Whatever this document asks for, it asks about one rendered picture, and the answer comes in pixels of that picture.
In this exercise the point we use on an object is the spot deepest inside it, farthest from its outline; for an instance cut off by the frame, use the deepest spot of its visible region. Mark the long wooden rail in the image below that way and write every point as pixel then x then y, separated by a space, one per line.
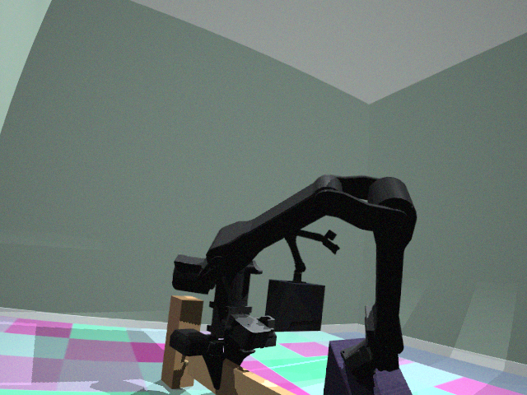
pixel 235 379

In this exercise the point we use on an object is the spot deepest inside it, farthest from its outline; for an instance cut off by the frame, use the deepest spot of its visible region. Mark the wooden post with two pegs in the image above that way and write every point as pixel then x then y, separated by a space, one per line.
pixel 185 312

